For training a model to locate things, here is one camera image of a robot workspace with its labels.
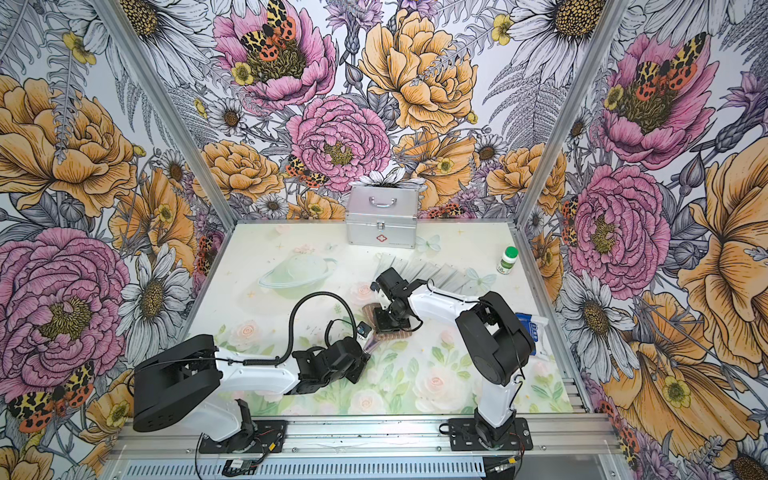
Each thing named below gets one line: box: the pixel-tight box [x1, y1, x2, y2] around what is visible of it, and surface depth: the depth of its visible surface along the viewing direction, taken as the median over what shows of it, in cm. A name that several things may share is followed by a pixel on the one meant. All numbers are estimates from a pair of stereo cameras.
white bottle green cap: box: [496, 246, 519, 275], surface depth 103 cm
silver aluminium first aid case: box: [346, 185, 419, 249], surface depth 113 cm
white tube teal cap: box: [375, 252, 396, 278], surface depth 111 cm
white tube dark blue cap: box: [445, 268, 479, 293], surface depth 107 cm
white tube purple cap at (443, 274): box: [432, 263, 457, 288], surface depth 108 cm
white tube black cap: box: [416, 262, 442, 281], surface depth 108 cm
